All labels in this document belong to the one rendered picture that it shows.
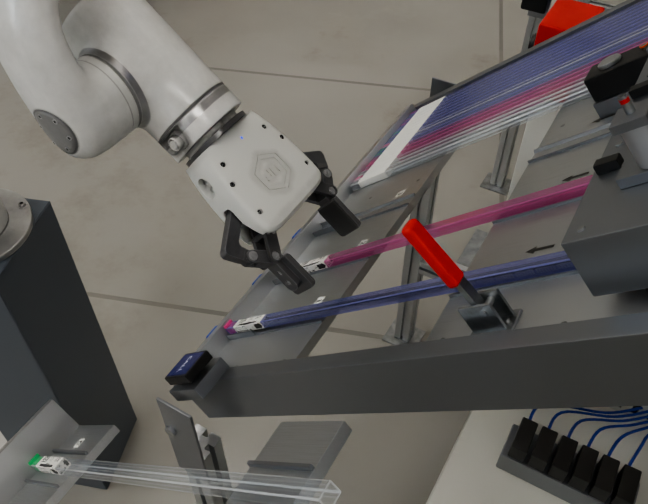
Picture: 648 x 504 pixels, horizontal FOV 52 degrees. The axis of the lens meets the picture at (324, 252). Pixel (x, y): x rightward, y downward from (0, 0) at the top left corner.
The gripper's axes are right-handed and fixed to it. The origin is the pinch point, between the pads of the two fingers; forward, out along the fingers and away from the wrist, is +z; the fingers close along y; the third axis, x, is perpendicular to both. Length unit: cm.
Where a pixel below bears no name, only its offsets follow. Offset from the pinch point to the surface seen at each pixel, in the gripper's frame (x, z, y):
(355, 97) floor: 121, -1, 154
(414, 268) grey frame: 58, 32, 60
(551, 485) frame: 6.1, 41.9, 5.1
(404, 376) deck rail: -9.3, 9.9, -10.0
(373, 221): 12.9, 5.5, 19.4
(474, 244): 78, 52, 102
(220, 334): 26.0, 1.9, -1.6
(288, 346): 10.7, 5.9, -4.4
